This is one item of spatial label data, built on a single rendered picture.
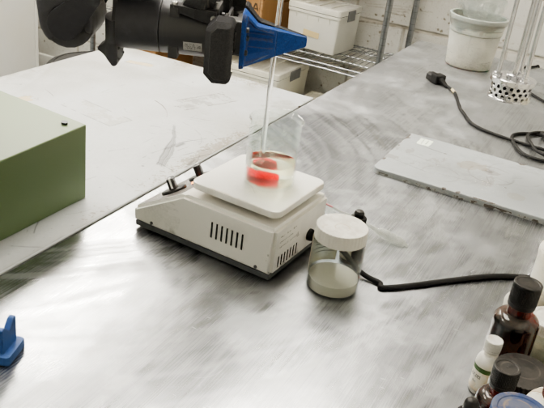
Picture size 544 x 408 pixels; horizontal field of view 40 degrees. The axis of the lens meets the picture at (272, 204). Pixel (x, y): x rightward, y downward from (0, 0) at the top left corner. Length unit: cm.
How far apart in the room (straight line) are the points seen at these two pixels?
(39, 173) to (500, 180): 70
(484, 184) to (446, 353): 46
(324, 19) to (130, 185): 218
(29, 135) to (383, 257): 45
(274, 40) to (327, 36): 234
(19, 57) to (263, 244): 322
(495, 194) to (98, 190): 58
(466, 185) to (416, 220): 15
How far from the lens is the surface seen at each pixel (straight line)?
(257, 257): 84
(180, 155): 115
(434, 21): 332
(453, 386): 76
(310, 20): 317
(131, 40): 82
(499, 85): 117
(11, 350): 73
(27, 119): 97
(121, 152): 115
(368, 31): 342
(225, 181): 87
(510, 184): 123
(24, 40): 397
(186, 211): 87
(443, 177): 119
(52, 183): 95
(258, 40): 81
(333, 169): 117
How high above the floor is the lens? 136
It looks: 26 degrees down
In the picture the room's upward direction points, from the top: 8 degrees clockwise
